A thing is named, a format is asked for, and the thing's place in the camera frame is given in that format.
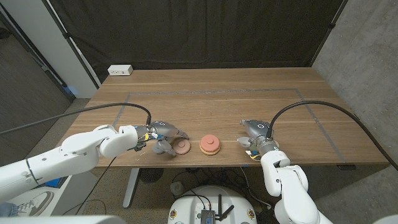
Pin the grey toy disc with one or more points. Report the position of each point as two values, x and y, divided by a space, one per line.
156 149

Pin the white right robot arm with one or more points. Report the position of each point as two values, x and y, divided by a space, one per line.
289 186

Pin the grey radio module with antennas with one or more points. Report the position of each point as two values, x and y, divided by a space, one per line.
207 215

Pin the white power strip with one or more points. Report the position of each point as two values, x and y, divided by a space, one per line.
120 70

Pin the grey round floor object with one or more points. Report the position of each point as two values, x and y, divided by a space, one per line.
177 188

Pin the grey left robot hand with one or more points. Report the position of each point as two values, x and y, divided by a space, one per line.
163 129

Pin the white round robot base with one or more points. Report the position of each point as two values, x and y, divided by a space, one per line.
186 205

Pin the black box on floor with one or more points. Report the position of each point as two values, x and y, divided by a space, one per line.
264 216

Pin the red toy disc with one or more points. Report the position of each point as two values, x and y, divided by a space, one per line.
210 141

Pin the black round floor fan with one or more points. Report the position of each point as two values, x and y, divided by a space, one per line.
151 175

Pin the blue foot pedal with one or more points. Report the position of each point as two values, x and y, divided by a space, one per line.
53 183

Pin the black backdrop stand pole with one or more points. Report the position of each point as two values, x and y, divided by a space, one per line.
332 25
66 35

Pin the large orange toy disc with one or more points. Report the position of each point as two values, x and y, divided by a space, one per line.
210 153

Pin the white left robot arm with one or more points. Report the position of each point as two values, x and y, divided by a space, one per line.
68 152

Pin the white floor platform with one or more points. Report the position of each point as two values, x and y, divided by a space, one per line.
77 188

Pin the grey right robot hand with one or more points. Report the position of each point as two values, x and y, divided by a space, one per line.
258 129

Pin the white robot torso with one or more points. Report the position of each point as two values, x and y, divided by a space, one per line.
62 220

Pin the pink toy disc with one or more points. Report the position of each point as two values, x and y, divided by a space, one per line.
183 146

